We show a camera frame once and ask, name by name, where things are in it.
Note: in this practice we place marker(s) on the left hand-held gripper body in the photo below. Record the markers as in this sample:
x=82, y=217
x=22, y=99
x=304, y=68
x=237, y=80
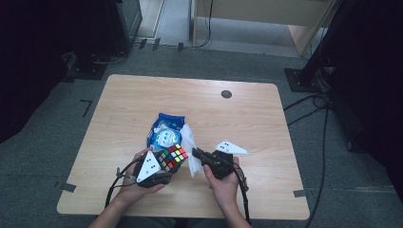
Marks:
x=148, y=166

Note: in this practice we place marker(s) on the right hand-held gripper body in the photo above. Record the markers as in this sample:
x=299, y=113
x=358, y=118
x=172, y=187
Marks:
x=221, y=163

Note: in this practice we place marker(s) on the white wet wipe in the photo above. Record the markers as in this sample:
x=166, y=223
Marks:
x=190, y=139

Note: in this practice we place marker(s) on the multicoloured puzzle cube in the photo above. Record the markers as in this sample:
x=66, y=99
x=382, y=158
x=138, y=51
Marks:
x=172, y=157

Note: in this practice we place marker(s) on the blue snack bag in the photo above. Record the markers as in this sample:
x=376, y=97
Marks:
x=164, y=133

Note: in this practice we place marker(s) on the person's left hand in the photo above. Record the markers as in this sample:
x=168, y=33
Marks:
x=139, y=191

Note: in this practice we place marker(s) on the person's right hand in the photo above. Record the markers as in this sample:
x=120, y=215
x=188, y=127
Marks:
x=225, y=190

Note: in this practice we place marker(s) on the person's lap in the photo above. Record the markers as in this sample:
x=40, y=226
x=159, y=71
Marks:
x=177, y=223

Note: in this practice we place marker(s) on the black round table grommet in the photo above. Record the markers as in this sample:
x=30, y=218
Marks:
x=226, y=94

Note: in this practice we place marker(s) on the black floor tape strip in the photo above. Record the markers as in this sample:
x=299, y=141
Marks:
x=181, y=47
x=156, y=44

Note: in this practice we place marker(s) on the black stand base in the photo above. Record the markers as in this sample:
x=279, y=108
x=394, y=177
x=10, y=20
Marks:
x=301, y=80
x=85, y=68

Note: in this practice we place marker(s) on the dark cabinet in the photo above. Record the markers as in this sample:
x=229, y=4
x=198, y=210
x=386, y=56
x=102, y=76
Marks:
x=126, y=19

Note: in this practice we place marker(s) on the beige wooden desk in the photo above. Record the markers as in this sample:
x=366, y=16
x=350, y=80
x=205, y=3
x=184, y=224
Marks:
x=253, y=12

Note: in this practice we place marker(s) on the black curtain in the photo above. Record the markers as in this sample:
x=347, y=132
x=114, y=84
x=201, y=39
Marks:
x=31, y=63
x=374, y=95

